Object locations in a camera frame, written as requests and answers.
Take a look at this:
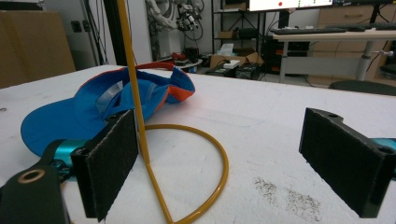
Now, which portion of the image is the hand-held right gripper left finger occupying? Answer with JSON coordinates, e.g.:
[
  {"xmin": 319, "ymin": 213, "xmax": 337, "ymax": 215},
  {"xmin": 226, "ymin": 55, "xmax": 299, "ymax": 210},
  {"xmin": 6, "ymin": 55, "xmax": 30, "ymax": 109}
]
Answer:
[{"xmin": 70, "ymin": 109, "xmax": 140, "ymax": 223}]

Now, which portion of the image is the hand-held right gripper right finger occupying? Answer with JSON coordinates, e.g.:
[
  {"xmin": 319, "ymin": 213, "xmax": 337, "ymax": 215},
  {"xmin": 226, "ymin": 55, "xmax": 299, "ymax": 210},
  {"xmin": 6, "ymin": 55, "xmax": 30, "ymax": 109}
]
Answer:
[{"xmin": 299, "ymin": 107, "xmax": 396, "ymax": 219}]

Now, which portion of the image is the yellow metal stand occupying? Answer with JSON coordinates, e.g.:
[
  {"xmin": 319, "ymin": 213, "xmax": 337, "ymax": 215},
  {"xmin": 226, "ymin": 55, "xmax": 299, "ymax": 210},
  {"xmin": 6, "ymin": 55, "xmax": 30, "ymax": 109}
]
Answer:
[{"xmin": 116, "ymin": 0, "xmax": 230, "ymax": 224}]

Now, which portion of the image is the blue and orange cap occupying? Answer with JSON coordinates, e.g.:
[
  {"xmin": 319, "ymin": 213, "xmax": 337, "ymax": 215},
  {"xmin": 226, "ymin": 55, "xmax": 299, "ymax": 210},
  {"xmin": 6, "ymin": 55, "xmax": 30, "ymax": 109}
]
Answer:
[{"xmin": 20, "ymin": 62, "xmax": 196, "ymax": 158}]

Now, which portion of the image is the black office chair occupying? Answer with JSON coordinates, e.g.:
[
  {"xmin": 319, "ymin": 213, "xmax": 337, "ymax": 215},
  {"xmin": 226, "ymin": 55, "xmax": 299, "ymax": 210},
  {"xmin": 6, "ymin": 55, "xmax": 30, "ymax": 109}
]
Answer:
[{"xmin": 329, "ymin": 79, "xmax": 396, "ymax": 97}]

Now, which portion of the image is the white desk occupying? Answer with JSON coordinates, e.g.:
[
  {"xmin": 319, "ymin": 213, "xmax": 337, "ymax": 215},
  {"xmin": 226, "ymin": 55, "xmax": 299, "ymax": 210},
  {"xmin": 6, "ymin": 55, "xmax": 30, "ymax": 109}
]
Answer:
[{"xmin": 272, "ymin": 29, "xmax": 396, "ymax": 84}]

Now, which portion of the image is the black keyboard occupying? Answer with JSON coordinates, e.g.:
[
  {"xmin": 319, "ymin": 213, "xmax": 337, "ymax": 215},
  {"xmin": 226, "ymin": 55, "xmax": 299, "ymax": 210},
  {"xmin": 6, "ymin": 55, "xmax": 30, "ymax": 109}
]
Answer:
[{"xmin": 270, "ymin": 27, "xmax": 348, "ymax": 35}]

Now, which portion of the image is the cardboard sheet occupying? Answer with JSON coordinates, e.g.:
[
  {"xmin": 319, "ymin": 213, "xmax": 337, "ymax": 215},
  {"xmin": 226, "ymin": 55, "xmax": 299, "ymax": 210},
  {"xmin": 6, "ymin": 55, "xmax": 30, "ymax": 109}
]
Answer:
[{"xmin": 0, "ymin": 10, "xmax": 77, "ymax": 90}]

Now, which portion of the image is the open cardboard box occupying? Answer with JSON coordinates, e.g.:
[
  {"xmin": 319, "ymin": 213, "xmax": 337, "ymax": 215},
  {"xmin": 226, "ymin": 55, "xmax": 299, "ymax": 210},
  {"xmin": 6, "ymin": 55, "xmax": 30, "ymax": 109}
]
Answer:
[{"xmin": 209, "ymin": 51, "xmax": 264, "ymax": 70}]

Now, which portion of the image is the white box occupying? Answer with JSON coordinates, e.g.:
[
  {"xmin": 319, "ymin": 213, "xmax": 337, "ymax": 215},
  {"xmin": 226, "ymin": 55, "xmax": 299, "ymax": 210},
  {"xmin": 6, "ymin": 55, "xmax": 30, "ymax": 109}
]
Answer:
[{"xmin": 222, "ymin": 59, "xmax": 241, "ymax": 70}]

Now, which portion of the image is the monitor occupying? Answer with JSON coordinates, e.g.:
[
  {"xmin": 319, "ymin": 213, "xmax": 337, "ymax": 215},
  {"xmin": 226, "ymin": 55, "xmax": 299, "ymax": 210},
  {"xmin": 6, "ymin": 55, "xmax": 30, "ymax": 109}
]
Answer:
[{"xmin": 247, "ymin": 0, "xmax": 334, "ymax": 13}]

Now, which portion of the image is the black metal shelf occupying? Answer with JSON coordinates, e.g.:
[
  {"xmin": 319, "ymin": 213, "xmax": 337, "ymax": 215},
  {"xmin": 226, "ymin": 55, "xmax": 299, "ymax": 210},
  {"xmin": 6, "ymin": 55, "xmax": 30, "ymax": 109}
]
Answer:
[{"xmin": 211, "ymin": 0, "xmax": 265, "ymax": 55}]

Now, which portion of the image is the black post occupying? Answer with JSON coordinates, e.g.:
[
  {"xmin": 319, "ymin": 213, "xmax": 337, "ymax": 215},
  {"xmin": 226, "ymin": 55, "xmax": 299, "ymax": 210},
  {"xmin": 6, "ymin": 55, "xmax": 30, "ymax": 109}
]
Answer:
[{"xmin": 103, "ymin": 0, "xmax": 128, "ymax": 67}]

